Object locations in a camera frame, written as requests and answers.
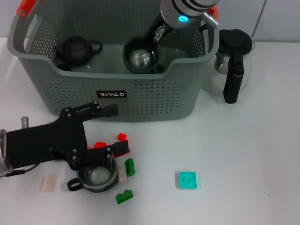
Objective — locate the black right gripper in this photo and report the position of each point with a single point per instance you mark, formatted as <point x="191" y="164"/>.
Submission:
<point x="161" y="35"/>

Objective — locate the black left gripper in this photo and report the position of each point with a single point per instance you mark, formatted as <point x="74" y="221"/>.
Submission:
<point x="47" y="145"/>

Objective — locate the grey perforated storage bin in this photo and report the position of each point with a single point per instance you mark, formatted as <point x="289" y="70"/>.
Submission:
<point x="117" y="105"/>

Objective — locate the small red toy brick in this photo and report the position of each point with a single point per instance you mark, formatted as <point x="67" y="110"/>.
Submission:
<point x="122" y="137"/>
<point x="99" y="145"/>

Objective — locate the long dark red toy brick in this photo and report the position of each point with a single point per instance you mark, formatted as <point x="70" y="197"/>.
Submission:
<point x="123" y="154"/>

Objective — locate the green toy brick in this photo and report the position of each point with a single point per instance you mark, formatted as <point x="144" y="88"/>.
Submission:
<point x="130" y="167"/>
<point x="123" y="197"/>

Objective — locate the white toy brick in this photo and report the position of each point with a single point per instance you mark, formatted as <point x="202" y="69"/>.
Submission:
<point x="122" y="175"/>

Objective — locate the black clay teapot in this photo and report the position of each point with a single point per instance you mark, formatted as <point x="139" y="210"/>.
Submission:
<point x="75" y="50"/>

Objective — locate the glass coffee pot black lid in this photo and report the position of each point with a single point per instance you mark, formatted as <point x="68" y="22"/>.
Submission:
<point x="236" y="41"/>

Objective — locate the clear toy brick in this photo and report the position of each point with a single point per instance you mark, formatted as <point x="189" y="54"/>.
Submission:
<point x="48" y="183"/>

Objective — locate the teal square toy brick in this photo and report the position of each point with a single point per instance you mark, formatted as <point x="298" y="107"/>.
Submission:
<point x="188" y="180"/>

